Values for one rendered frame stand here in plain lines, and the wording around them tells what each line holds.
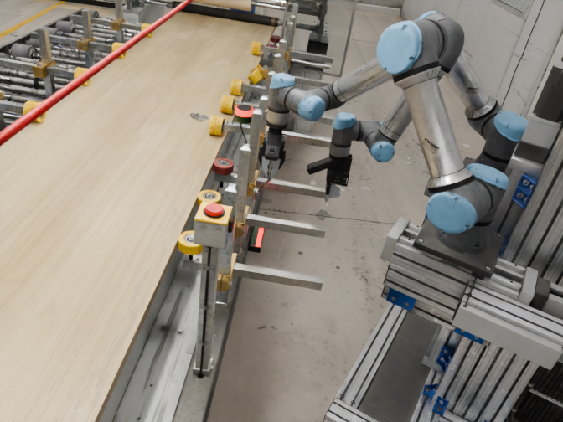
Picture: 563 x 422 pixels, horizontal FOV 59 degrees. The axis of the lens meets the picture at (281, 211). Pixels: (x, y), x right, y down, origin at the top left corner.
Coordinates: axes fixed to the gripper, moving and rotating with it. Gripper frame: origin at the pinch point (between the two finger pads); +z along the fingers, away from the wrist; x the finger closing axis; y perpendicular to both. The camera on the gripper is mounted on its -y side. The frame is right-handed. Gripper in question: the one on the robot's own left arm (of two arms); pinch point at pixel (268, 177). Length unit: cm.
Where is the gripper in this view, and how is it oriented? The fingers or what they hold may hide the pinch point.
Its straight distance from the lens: 172.4
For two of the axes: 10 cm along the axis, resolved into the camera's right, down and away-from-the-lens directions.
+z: -1.4, 8.2, 5.6
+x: -9.9, -1.7, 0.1
